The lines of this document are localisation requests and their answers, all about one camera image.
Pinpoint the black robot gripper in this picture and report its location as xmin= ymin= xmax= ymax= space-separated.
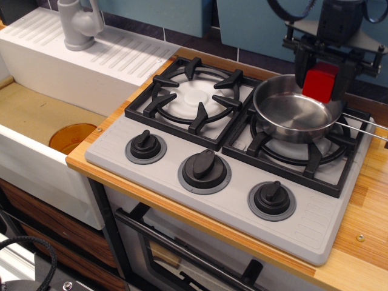
xmin=283 ymin=20 xmax=385 ymax=100

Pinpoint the red wooden cube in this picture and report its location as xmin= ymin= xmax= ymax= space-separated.
xmin=302 ymin=62 xmax=339 ymax=104

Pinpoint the stainless steel pan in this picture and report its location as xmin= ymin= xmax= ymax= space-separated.
xmin=252 ymin=74 xmax=387 ymax=144

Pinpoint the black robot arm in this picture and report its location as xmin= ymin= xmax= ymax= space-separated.
xmin=283 ymin=1 xmax=387 ymax=103

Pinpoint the black right stove knob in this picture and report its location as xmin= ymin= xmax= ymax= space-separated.
xmin=248 ymin=181 xmax=296 ymax=222

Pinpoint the black stove knob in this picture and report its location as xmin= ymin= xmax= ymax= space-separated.
xmin=178 ymin=149 xmax=232 ymax=195
xmin=124 ymin=130 xmax=167 ymax=165
xmin=248 ymin=181 xmax=296 ymax=222

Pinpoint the grey toy stove top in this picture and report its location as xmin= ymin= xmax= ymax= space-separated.
xmin=85 ymin=57 xmax=375 ymax=265

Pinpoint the black middle stove knob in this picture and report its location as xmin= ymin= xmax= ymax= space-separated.
xmin=178 ymin=149 xmax=232 ymax=195

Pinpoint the black left stove knob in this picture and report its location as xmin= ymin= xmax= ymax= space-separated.
xmin=124 ymin=130 xmax=167 ymax=165

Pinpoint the teal cabinet right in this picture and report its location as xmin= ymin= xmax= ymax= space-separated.
xmin=216 ymin=0 xmax=387 ymax=87

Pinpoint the teal cabinet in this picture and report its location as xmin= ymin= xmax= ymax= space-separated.
xmin=98 ymin=0 xmax=213 ymax=37
xmin=216 ymin=0 xmax=387 ymax=87

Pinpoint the black right burner grate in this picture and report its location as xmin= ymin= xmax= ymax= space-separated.
xmin=222 ymin=102 xmax=370 ymax=198

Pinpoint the black burner grate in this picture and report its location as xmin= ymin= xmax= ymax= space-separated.
xmin=222 ymin=102 xmax=370 ymax=198
xmin=125 ymin=57 xmax=260 ymax=151

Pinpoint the black left burner grate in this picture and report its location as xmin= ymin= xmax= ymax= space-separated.
xmin=125 ymin=57 xmax=260 ymax=151

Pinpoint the teal cabinet left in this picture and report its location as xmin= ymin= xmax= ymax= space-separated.
xmin=98 ymin=0 xmax=213 ymax=37

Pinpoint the grey toy faucet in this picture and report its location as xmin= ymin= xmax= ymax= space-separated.
xmin=58 ymin=0 xmax=104 ymax=51

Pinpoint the white oven door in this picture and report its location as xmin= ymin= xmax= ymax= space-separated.
xmin=106 ymin=188 xmax=320 ymax=290

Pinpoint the orange plastic plate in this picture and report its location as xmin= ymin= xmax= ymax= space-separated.
xmin=48 ymin=123 xmax=96 ymax=155

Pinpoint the white toy sink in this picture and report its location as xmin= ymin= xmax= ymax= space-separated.
xmin=1 ymin=8 xmax=178 ymax=230

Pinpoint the black braided cable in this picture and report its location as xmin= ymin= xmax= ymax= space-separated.
xmin=0 ymin=235 xmax=58 ymax=291
xmin=266 ymin=0 xmax=388 ymax=24

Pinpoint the black oven door handle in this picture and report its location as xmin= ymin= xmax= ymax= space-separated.
xmin=114 ymin=203 xmax=263 ymax=290

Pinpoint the black braided cable lower left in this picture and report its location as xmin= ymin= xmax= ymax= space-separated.
xmin=0 ymin=235 xmax=58 ymax=291

